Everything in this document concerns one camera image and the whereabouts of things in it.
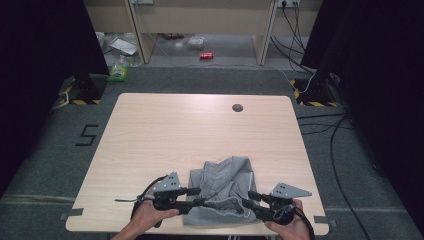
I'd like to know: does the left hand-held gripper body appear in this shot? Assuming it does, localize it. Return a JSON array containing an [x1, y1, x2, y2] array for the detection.
[[151, 171, 190, 213]]

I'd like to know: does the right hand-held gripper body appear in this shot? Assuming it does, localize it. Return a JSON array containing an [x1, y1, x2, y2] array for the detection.
[[262, 181, 314, 225]]

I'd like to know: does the grey skirt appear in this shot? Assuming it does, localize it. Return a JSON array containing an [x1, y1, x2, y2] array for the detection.
[[182, 155, 260, 227]]

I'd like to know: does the person's right hand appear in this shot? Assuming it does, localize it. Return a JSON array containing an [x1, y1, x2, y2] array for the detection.
[[264, 198, 312, 240]]

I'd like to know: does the person's left hand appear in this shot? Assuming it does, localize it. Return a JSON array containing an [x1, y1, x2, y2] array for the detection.
[[131, 192, 181, 232]]

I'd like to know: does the yellow black hazard tape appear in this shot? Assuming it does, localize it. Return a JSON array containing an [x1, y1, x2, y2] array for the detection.
[[289, 79, 339, 108], [52, 84, 102, 107]]

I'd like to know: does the black stand base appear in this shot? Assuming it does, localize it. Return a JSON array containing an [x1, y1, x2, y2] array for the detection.
[[71, 73, 108, 101], [293, 77, 338, 103]]

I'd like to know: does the green plastic bag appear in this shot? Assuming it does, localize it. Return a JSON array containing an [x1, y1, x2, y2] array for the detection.
[[106, 54, 130, 83]]

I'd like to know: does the clear plastic container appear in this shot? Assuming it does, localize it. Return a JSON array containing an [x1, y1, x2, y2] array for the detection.
[[187, 35, 207, 51]]

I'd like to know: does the dark object under desk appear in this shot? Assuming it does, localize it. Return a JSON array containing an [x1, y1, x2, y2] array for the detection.
[[162, 32, 185, 41]]

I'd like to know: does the white flat sheet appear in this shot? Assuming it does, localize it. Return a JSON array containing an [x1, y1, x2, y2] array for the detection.
[[109, 37, 139, 56]]

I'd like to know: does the black curtain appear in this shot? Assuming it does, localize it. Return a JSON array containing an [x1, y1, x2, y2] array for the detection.
[[300, 0, 424, 229], [0, 0, 111, 198]]

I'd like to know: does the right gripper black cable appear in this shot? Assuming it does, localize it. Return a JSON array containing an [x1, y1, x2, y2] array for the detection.
[[292, 205, 317, 240]]

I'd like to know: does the long black floor cable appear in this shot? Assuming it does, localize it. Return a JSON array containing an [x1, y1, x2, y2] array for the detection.
[[329, 114, 372, 240]]

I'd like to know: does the thin black floor cable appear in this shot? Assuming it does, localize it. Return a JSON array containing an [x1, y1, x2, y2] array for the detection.
[[296, 113, 355, 136]]

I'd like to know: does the white floor cable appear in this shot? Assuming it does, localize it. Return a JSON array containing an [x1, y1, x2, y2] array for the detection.
[[266, 64, 316, 95]]

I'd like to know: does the black power cables bundle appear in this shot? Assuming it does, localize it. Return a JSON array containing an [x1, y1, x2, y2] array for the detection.
[[269, 2, 315, 75]]

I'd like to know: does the white wall socket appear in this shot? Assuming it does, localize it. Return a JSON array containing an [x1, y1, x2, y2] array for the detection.
[[276, 0, 301, 9]]

